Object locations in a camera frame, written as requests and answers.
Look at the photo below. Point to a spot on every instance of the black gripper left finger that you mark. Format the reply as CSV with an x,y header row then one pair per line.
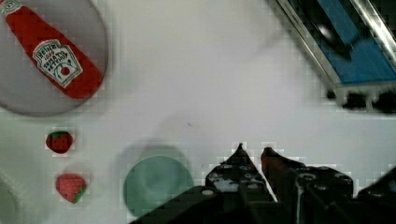
x,y
237,170

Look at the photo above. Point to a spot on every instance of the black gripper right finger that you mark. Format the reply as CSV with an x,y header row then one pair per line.
x,y
312,195

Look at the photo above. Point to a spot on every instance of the black toaster oven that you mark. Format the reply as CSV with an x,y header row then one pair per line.
x,y
368,81

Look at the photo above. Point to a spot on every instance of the green cup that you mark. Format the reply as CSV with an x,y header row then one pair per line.
x,y
154,181

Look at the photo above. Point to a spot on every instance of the pink strawberry toy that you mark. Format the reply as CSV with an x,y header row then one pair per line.
x,y
71,187

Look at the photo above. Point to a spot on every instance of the dark red strawberry toy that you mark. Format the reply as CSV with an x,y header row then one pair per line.
x,y
59,142

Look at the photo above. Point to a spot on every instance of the red ketchup bottle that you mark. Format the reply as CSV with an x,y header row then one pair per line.
x,y
53,54

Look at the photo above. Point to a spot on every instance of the grey round plate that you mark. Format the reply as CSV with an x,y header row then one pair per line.
x,y
24,90

